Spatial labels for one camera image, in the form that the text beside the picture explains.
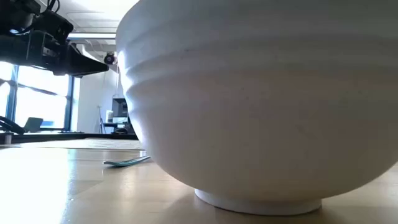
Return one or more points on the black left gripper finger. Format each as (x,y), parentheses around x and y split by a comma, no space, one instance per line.
(84,67)

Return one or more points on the white ceramic bowl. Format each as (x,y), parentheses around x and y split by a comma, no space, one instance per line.
(248,109)

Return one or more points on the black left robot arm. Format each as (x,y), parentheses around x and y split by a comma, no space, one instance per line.
(15,14)

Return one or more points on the long ceiling light strip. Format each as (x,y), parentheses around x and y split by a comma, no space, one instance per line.
(93,36)

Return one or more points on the dark computer monitor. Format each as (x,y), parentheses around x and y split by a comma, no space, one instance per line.
(119,108)

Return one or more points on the white plastic container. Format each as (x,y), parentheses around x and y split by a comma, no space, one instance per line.
(109,116)

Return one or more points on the thin light stand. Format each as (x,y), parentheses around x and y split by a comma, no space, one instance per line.
(101,121)

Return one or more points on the open grey laptop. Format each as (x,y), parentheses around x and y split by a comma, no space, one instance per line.
(33,124)

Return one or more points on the grey woven placemat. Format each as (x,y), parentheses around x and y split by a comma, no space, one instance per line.
(93,144)

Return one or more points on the black dome ceiling camera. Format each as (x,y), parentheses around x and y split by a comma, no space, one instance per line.
(110,58)

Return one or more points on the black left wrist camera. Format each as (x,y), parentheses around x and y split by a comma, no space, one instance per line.
(54,26)

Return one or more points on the small grey post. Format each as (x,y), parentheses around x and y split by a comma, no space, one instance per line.
(8,138)

